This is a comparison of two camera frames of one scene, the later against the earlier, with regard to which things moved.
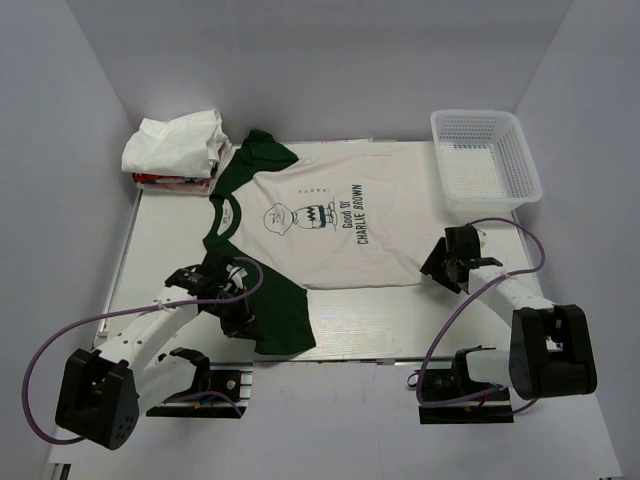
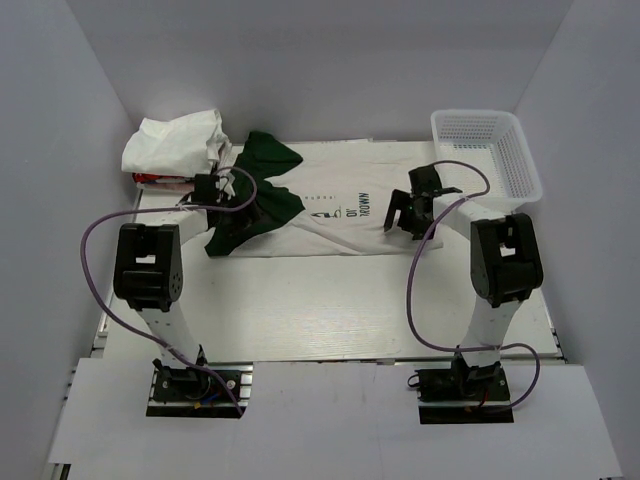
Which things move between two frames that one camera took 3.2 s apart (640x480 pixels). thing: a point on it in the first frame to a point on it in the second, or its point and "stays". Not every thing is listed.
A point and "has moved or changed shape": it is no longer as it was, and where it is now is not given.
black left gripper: x=242 y=324 to x=248 y=218
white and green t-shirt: x=350 y=218 has moved or changed shape
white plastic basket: x=485 y=160 stays
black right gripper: x=433 y=266 to x=402 y=201
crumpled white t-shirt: x=183 y=146 stays
